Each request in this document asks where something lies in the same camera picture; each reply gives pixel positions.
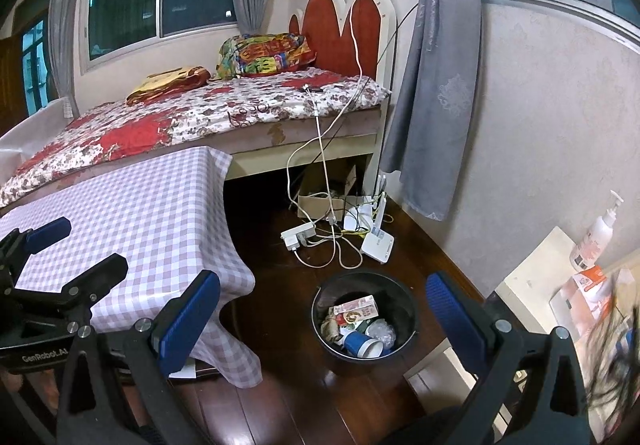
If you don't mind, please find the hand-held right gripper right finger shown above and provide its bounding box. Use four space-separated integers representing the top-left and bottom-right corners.
425 270 593 445

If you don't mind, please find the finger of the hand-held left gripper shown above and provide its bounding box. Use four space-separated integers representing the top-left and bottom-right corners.
0 218 72 286
10 252 129 331

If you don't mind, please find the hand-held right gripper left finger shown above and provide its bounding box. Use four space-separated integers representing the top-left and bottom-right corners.
56 269 222 445

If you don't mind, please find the black plastic bin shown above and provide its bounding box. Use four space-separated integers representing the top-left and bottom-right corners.
311 270 420 364

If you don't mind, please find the clear plastic bag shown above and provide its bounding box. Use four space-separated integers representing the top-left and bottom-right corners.
365 317 397 351

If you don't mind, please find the red and white carton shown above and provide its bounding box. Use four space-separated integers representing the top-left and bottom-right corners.
332 295 377 321

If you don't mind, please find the blue paper cup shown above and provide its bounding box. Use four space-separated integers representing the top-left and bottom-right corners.
340 329 385 360

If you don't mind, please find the pale yellow cloth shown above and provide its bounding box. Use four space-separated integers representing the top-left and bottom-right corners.
320 307 346 341

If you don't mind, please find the white paper sheet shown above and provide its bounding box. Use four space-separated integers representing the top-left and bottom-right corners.
167 357 198 379

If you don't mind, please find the cream box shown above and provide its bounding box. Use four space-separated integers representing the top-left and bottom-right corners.
404 339 506 428

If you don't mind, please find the checkered tablecloth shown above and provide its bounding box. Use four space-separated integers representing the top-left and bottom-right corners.
0 145 263 390

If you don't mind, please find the cream board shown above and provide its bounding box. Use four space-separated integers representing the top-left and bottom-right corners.
501 226 640 341

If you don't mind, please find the white router with antennas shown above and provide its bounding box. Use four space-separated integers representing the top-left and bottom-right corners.
361 172 396 266

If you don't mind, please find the orange and white packet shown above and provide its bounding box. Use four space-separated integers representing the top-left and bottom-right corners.
549 265 623 326

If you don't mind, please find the white power strip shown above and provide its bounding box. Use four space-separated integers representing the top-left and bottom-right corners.
280 222 318 252

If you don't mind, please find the white modem box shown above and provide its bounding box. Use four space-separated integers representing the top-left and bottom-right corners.
343 202 375 232

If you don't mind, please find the brown wooden door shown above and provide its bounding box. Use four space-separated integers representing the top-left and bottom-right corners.
0 38 26 126

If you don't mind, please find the white pump bottle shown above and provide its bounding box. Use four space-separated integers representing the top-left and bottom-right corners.
569 190 626 273

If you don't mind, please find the cardboard box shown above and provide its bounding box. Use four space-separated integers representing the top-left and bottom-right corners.
296 164 360 221

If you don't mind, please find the narrow window beside door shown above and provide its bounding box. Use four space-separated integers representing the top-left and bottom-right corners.
22 20 51 108

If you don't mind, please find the floral bedspread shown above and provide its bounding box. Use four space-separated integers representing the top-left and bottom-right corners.
0 66 392 208

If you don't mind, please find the folded yellow red blanket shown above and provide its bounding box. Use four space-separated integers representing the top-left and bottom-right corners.
126 66 213 107

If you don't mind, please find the long grey patterned curtain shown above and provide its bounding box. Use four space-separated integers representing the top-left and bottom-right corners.
378 0 483 222

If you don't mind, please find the colourful patterned pillow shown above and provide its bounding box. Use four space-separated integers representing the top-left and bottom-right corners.
216 32 318 81

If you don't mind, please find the white charging cable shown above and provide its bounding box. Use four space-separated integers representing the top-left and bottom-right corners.
285 0 381 271

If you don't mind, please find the black cable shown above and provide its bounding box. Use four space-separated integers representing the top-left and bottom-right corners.
300 2 421 166

